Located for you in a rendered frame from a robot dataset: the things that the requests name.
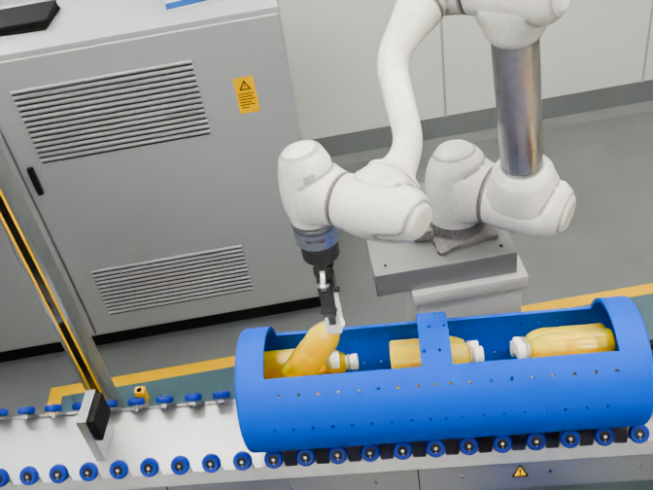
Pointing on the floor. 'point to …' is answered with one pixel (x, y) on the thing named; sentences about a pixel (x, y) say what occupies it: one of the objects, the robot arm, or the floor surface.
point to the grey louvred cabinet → (152, 168)
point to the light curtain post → (51, 286)
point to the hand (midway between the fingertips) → (332, 313)
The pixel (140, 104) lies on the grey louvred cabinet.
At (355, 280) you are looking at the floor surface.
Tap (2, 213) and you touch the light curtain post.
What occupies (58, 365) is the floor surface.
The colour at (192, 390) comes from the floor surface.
